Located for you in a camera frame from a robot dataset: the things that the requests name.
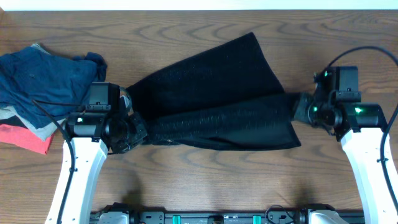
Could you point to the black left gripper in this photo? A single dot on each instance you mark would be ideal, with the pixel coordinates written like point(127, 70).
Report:
point(137, 129)

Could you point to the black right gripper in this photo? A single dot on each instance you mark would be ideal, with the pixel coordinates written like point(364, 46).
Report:
point(304, 109)

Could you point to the black sparkly knit garment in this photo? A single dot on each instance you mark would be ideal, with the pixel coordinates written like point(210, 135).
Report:
point(226, 98)

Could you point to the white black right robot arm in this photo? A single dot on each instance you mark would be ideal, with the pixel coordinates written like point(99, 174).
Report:
point(363, 132)

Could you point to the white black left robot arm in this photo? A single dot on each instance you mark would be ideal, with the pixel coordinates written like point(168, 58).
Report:
point(90, 137)

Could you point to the grey folded garment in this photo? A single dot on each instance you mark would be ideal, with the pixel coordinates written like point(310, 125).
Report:
point(42, 133)

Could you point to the red folded garment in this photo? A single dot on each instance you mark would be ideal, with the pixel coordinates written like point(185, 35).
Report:
point(24, 138)

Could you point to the navy blue folded garment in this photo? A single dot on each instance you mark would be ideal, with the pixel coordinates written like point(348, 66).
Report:
point(62, 83)

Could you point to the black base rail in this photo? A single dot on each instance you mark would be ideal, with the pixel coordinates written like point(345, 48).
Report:
point(312, 213)

